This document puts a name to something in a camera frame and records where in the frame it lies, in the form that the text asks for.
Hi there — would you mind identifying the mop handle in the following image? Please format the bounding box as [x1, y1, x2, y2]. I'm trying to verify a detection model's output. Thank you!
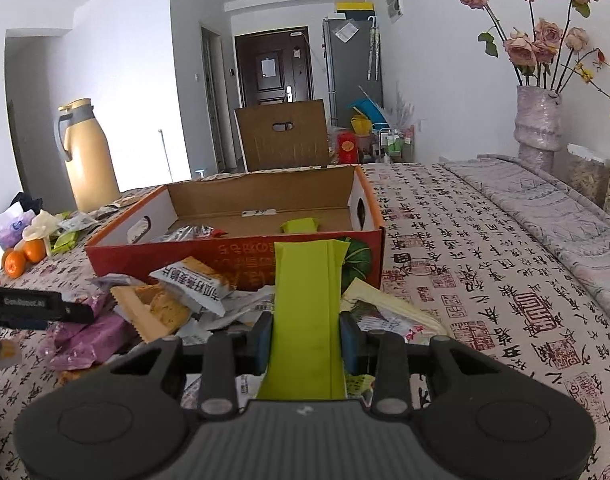
[157, 129, 174, 182]

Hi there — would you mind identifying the red cardboard box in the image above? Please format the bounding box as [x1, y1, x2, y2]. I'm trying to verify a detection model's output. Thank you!
[85, 164, 387, 292]

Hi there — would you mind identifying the black bag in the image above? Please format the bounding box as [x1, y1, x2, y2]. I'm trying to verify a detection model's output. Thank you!
[10, 191, 44, 216]

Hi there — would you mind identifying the purple tissue pack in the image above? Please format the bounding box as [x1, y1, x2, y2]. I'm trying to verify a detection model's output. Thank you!
[0, 208, 36, 252]

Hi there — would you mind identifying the beige thermos jug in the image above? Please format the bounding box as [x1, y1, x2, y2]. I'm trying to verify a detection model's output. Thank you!
[58, 98, 121, 213]

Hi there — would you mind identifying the beige cracker packet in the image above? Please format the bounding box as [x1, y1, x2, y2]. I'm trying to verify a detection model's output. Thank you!
[110, 282, 192, 343]

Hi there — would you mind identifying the grey refrigerator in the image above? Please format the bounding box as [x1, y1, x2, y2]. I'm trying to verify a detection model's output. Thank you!
[322, 16, 385, 127]

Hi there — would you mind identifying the pale yellow snack packet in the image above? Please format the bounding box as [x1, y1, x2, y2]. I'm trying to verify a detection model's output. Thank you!
[340, 278, 453, 351]

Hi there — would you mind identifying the red gift box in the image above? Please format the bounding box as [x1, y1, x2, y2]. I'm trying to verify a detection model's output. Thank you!
[336, 131, 361, 165]

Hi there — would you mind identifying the crumpled white snack packet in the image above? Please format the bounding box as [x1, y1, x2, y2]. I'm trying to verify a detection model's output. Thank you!
[177, 285, 277, 346]

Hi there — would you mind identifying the yellow flower sprig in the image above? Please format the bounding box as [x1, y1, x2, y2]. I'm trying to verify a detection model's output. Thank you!
[570, 50, 610, 128]

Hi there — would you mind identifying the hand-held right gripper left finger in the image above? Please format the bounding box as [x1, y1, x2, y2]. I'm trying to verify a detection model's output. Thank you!
[110, 312, 273, 418]

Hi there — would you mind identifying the metal wire cart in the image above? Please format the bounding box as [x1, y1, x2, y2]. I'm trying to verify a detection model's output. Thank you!
[379, 127, 416, 164]

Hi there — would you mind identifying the silver packet in box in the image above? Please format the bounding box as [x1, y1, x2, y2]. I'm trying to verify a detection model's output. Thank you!
[150, 225, 229, 244]

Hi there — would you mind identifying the purple snack packet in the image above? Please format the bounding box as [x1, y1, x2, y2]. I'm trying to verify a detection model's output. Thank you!
[42, 292, 138, 372]

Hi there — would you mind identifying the folded grey blanket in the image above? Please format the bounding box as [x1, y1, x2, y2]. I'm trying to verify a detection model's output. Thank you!
[439, 154, 610, 361]

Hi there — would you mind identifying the white umbrella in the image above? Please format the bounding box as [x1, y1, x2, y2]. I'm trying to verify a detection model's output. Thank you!
[367, 15, 381, 81]

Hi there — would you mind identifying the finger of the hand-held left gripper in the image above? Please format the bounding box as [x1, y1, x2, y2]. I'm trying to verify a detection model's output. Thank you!
[48, 301, 97, 325]

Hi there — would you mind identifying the blue plastic bin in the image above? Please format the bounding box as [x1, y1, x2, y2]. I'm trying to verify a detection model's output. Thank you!
[347, 99, 386, 127]

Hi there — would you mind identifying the dark brown entrance door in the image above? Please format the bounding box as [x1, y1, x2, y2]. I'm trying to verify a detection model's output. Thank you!
[234, 25, 316, 107]

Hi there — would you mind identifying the dried pink rose bouquet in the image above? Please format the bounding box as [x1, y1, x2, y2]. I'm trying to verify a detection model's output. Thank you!
[452, 0, 608, 93]

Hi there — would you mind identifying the white orange snack packet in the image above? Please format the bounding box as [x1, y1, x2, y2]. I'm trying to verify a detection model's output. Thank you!
[150, 256, 236, 317]

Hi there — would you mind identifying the small green snack packet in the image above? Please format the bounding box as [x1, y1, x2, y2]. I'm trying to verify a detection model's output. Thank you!
[52, 227, 89, 256]

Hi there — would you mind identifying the pink wrapped vase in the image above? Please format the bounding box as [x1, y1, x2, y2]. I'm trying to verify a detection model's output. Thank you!
[515, 85, 564, 162]

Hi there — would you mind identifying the cream plastic bag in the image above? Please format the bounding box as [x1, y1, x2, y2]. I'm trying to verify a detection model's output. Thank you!
[22, 210, 54, 242]

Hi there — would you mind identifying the pale dried grass bunch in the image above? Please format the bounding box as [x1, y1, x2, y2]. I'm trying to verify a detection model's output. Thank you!
[385, 85, 417, 131]

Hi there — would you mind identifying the grey snack packet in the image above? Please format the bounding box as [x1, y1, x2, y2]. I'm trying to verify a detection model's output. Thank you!
[60, 211, 100, 233]

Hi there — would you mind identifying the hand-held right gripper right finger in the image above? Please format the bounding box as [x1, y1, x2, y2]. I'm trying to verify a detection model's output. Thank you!
[340, 312, 500, 418]

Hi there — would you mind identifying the orange fruit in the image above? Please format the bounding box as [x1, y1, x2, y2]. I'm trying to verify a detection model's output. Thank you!
[2, 250, 27, 279]
[22, 238, 47, 264]

